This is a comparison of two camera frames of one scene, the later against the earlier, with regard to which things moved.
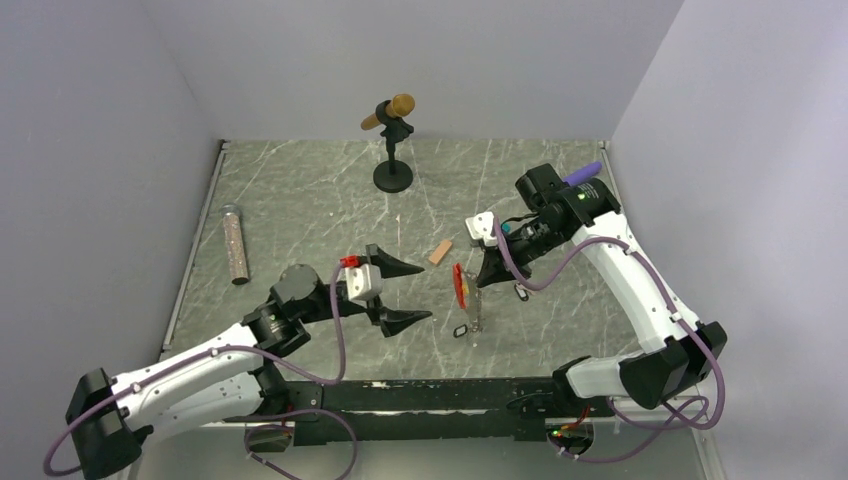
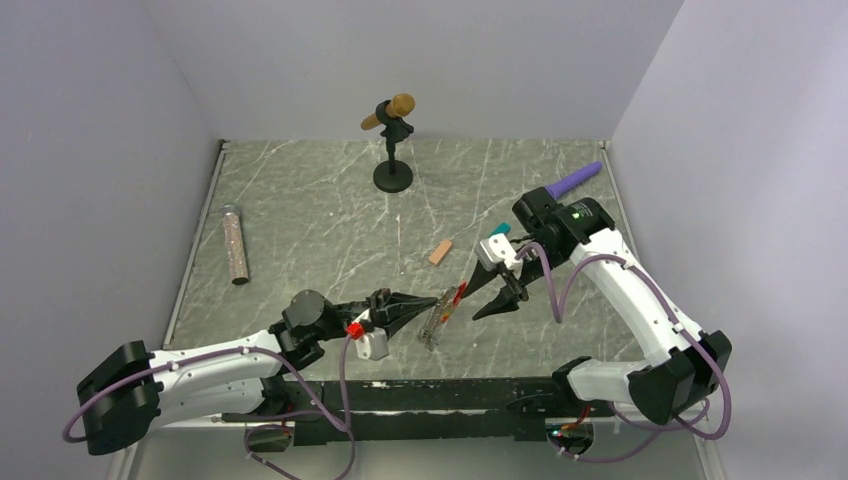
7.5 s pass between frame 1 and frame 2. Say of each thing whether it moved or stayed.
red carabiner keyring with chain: moved
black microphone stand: stayed
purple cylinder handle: stayed
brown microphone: stayed
